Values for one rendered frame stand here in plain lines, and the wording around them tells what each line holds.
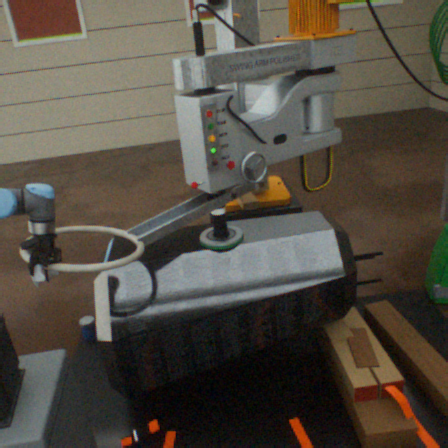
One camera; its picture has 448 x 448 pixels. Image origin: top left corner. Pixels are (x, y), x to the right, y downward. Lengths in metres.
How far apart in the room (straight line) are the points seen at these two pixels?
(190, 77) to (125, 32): 6.30
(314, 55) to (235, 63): 0.44
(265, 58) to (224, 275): 0.99
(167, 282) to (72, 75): 6.51
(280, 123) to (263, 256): 0.64
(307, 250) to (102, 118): 6.53
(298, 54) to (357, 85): 6.82
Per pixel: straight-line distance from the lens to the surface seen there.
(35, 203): 1.61
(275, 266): 2.15
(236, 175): 2.02
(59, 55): 8.31
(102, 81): 8.23
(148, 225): 2.04
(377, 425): 2.28
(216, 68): 1.90
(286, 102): 2.16
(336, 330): 2.57
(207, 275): 2.11
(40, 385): 1.62
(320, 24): 2.30
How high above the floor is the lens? 1.84
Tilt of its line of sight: 25 degrees down
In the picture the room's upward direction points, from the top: 7 degrees counter-clockwise
